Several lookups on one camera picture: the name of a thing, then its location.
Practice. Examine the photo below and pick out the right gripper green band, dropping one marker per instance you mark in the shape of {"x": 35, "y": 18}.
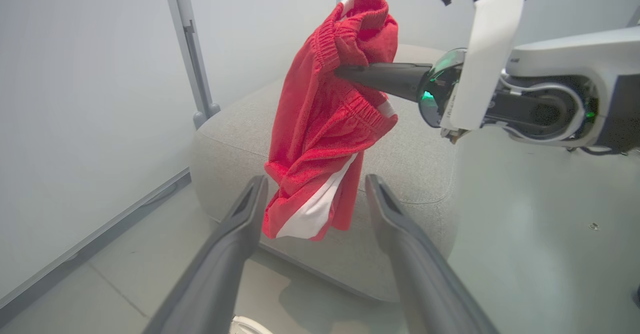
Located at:
{"x": 437, "y": 83}

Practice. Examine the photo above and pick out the white rounded object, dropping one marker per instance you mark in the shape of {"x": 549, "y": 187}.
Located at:
{"x": 247, "y": 326}

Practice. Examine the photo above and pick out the small round floor fitting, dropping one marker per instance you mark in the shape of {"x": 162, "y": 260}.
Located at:
{"x": 594, "y": 226}

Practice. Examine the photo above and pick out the white flat plate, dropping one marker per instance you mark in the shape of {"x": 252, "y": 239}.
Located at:
{"x": 487, "y": 53}

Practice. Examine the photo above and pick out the grey partition post with foot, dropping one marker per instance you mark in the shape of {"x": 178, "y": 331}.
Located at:
{"x": 195, "y": 58}

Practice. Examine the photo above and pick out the red shorts with white stripe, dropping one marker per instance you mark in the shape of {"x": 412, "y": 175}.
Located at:
{"x": 320, "y": 123}

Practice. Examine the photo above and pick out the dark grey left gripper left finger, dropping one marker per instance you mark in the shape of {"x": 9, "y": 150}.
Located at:
{"x": 220, "y": 274}

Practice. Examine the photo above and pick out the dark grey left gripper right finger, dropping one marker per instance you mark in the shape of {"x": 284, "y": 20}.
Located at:
{"x": 420, "y": 279}

